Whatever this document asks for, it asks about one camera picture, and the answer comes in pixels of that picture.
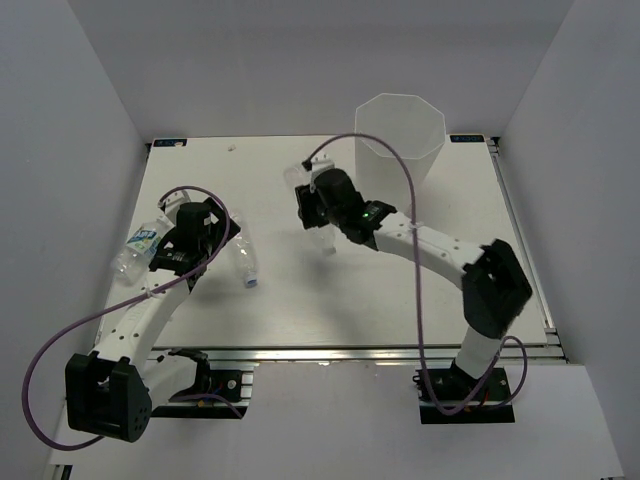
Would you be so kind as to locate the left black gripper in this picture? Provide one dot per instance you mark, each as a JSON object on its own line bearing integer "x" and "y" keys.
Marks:
{"x": 219, "y": 226}

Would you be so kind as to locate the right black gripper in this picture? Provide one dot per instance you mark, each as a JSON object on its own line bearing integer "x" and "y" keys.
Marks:
{"x": 306, "y": 201}

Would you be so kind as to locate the clear bottle blue label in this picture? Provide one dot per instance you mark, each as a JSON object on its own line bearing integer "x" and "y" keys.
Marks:
{"x": 322, "y": 238}

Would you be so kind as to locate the clear unlabelled plastic bottle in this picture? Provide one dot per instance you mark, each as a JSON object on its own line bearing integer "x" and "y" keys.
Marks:
{"x": 244, "y": 253}

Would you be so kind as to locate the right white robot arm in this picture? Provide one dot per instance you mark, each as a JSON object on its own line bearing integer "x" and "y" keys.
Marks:
{"x": 493, "y": 284}

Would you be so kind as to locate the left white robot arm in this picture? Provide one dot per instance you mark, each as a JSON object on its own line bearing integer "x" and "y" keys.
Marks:
{"x": 114, "y": 390}

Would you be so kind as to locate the white octagonal plastic bin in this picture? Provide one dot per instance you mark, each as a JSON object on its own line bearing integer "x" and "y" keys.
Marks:
{"x": 413, "y": 128}

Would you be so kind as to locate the left blue corner sticker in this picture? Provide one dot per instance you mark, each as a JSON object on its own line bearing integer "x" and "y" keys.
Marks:
{"x": 169, "y": 143}

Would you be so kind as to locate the blue corner sticker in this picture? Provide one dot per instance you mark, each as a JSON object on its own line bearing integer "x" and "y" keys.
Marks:
{"x": 169, "y": 143}
{"x": 467, "y": 138}

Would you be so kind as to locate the bottle with green-blue label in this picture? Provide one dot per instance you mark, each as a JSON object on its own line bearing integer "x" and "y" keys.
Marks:
{"x": 133, "y": 260}

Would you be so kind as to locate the right blue corner sticker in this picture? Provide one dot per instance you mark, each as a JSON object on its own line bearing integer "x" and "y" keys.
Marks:
{"x": 467, "y": 138}

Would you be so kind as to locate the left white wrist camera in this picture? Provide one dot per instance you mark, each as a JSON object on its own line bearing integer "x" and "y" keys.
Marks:
{"x": 171, "y": 203}

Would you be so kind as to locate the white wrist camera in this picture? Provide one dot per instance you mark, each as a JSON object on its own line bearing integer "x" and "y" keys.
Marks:
{"x": 171, "y": 203}
{"x": 316, "y": 166}

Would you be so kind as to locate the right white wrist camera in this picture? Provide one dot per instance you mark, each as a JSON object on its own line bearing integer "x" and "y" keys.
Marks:
{"x": 316, "y": 166}

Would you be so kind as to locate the aluminium front rail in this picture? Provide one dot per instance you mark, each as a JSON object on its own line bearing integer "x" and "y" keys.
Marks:
{"x": 255, "y": 356}

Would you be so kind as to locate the aluminium rail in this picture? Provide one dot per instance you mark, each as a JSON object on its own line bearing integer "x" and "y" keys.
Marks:
{"x": 539, "y": 298}
{"x": 255, "y": 356}

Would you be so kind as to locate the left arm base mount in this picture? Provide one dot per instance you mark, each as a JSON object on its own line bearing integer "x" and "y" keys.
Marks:
{"x": 187, "y": 384}

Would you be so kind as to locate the aluminium right side rail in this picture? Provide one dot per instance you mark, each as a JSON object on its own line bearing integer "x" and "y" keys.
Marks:
{"x": 539, "y": 298}

